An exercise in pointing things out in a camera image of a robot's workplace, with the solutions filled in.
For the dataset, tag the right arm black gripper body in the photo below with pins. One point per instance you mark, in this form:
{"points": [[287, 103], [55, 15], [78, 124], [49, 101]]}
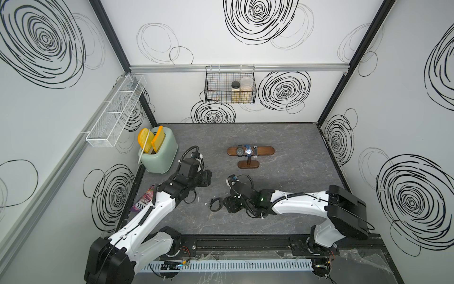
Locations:
{"points": [[234, 205]]}

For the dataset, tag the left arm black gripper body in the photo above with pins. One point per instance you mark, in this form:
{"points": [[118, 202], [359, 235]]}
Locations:
{"points": [[202, 178]]}

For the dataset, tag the black smart band watch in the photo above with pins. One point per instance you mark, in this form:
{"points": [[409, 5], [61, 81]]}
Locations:
{"points": [[216, 204]]}

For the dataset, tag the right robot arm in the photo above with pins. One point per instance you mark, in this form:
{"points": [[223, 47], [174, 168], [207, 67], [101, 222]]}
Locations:
{"points": [[345, 215]]}

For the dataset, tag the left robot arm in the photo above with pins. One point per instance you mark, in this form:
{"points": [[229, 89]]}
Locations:
{"points": [[118, 258]]}

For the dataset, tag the dark wooden watch stand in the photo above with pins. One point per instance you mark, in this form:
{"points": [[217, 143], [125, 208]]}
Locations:
{"points": [[251, 162]]}

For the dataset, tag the mint green toaster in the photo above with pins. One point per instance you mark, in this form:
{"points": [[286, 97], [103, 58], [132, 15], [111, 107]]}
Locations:
{"points": [[161, 161]]}

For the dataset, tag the purple snack wrapper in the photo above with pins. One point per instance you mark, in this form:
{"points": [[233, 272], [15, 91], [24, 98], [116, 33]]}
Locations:
{"points": [[144, 200]]}

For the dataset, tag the orange sponge toast slice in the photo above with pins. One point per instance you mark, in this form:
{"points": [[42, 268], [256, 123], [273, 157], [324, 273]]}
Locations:
{"points": [[158, 139]]}

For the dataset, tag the yellow sponge toast slice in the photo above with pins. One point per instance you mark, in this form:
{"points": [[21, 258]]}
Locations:
{"points": [[145, 139]]}

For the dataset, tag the dark lid spice jar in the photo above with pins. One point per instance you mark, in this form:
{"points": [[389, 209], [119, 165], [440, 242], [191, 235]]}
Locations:
{"points": [[235, 92]]}

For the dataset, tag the white lid plastic jar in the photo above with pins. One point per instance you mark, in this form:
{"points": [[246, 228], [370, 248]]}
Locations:
{"points": [[246, 90]]}

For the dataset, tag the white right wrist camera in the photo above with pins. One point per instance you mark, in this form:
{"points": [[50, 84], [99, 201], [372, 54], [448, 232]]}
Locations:
{"points": [[231, 180]]}

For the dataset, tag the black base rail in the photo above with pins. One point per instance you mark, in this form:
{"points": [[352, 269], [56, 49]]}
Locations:
{"points": [[194, 245]]}

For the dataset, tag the grey slotted cable duct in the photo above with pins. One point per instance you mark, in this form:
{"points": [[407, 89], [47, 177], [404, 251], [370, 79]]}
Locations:
{"points": [[257, 265]]}

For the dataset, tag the black wire wall basket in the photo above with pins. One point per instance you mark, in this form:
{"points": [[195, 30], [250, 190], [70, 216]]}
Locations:
{"points": [[218, 80]]}

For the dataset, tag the white wire wall shelf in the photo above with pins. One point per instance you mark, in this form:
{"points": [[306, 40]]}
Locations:
{"points": [[113, 120]]}

